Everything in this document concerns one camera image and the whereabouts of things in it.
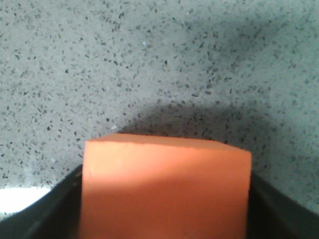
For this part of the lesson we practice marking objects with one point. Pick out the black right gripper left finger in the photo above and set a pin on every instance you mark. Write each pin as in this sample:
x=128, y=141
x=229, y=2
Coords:
x=55, y=216

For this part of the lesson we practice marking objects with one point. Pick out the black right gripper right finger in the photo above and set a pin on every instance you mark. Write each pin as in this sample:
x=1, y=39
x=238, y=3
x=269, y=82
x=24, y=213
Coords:
x=273, y=215

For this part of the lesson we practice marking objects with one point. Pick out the orange foam cube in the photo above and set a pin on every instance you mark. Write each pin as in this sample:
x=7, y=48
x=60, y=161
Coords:
x=157, y=187

